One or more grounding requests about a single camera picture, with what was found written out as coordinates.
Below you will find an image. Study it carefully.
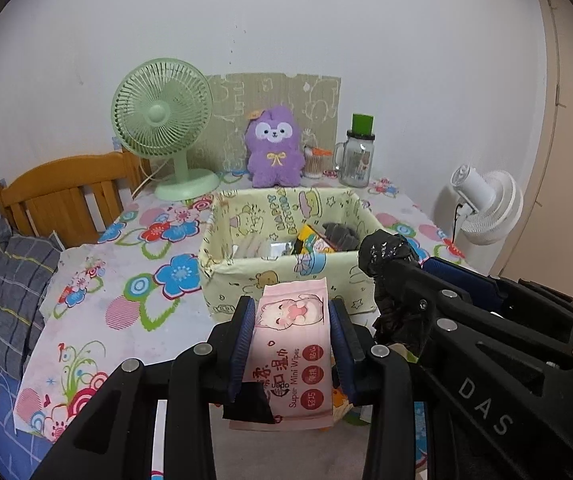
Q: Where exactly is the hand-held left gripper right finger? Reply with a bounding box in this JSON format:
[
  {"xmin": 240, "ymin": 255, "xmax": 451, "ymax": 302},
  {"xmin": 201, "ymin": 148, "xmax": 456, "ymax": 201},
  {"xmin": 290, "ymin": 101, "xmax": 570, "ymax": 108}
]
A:
[{"xmin": 329, "ymin": 297, "xmax": 467, "ymax": 480}]

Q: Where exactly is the glass jar with green lid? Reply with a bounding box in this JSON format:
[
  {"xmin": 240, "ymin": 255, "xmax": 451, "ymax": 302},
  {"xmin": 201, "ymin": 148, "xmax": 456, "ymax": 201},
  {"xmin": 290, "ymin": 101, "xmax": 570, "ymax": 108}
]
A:
[{"xmin": 335, "ymin": 114, "xmax": 378, "ymax": 188}]

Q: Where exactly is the beige door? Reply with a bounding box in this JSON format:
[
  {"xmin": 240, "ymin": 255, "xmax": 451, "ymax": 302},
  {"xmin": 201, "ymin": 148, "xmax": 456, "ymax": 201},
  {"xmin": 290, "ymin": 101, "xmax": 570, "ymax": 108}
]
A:
[{"xmin": 491, "ymin": 0, "xmax": 573, "ymax": 301}]

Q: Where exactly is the white standing fan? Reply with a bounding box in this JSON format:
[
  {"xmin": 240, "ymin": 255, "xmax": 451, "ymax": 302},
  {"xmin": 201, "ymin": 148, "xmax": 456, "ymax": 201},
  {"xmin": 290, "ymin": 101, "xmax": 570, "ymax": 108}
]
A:
[{"xmin": 450, "ymin": 164, "xmax": 523, "ymax": 247}]

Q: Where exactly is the wooden bed headboard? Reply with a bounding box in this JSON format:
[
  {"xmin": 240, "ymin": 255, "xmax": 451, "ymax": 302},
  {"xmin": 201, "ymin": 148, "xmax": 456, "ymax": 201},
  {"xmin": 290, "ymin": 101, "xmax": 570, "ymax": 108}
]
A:
[{"xmin": 0, "ymin": 150, "xmax": 154, "ymax": 248}]

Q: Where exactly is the small orange lid container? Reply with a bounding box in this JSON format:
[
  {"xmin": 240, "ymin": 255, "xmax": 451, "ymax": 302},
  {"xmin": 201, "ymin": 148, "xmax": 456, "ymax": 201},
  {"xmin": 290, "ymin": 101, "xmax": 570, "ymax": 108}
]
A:
[{"xmin": 303, "ymin": 144, "xmax": 332, "ymax": 179}]

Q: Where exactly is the pink wet wipes pack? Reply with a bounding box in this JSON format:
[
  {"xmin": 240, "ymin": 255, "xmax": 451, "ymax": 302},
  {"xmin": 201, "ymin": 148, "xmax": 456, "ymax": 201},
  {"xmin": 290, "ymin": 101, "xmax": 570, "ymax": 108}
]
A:
[{"xmin": 229, "ymin": 277, "xmax": 337, "ymax": 432}]

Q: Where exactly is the yellow printed storage box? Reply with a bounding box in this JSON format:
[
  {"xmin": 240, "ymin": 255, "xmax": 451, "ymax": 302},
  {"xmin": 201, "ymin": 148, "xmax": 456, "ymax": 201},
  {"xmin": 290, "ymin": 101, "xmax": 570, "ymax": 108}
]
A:
[{"xmin": 199, "ymin": 186, "xmax": 383, "ymax": 323}]

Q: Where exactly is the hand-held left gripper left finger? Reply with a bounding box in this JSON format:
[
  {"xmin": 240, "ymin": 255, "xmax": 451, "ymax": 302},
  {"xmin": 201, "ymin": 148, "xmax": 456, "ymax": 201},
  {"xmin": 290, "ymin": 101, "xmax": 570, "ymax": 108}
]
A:
[{"xmin": 31, "ymin": 296, "xmax": 258, "ymax": 480}]

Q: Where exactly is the green desk fan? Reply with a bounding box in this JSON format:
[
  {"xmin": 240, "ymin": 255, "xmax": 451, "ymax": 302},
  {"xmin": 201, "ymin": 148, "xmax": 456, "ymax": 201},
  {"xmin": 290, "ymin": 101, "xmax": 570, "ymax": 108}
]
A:
[{"xmin": 111, "ymin": 57, "xmax": 220, "ymax": 202}]

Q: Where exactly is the grey sock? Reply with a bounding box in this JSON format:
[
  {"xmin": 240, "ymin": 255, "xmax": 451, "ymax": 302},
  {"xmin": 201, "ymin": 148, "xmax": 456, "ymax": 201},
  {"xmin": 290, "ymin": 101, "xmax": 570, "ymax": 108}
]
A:
[{"xmin": 321, "ymin": 221, "xmax": 362, "ymax": 251}]

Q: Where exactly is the purple plush toy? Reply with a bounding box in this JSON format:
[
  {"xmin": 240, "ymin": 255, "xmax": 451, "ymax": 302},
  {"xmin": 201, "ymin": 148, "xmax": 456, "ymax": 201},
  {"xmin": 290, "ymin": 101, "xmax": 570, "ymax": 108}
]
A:
[{"xmin": 245, "ymin": 105, "xmax": 304, "ymax": 188}]

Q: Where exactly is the grey plaid pillow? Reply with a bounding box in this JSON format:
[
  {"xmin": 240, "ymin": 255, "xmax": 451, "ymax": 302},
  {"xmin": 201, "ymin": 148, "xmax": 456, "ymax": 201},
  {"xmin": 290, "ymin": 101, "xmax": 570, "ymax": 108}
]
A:
[{"xmin": 0, "ymin": 217, "xmax": 62, "ymax": 381}]

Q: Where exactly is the floral tablecloth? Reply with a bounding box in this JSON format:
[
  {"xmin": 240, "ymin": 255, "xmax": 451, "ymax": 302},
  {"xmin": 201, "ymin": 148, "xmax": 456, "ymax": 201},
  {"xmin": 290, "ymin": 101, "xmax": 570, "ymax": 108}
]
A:
[{"xmin": 14, "ymin": 172, "xmax": 472, "ymax": 480}]

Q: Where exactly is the yellow snack packet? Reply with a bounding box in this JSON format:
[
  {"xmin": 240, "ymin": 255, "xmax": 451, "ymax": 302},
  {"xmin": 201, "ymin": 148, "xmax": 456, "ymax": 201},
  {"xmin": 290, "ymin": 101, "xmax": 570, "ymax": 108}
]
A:
[{"xmin": 291, "ymin": 224, "xmax": 339, "ymax": 256}]

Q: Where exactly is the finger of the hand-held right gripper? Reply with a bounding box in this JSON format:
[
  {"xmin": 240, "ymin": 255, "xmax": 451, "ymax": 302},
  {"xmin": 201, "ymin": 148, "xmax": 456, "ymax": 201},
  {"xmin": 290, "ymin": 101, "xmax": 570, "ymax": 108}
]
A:
[
  {"xmin": 373, "ymin": 259, "xmax": 473, "ymax": 342},
  {"xmin": 422, "ymin": 256, "xmax": 504, "ymax": 318}
]

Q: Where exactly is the beige fan cable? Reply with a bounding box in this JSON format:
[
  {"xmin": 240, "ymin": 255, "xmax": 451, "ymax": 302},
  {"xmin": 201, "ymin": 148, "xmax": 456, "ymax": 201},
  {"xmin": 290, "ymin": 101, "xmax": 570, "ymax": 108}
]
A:
[{"xmin": 133, "ymin": 156, "xmax": 173, "ymax": 197}]

